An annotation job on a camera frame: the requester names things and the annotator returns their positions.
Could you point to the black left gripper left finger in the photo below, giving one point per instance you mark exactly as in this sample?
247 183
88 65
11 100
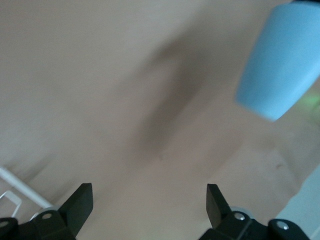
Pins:
75 210

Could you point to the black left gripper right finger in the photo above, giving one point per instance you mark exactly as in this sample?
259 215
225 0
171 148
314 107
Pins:
217 210

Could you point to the blue plastic cup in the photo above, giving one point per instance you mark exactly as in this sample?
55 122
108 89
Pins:
282 62

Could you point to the brown table cover sheet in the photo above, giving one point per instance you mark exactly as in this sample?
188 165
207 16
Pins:
100 100

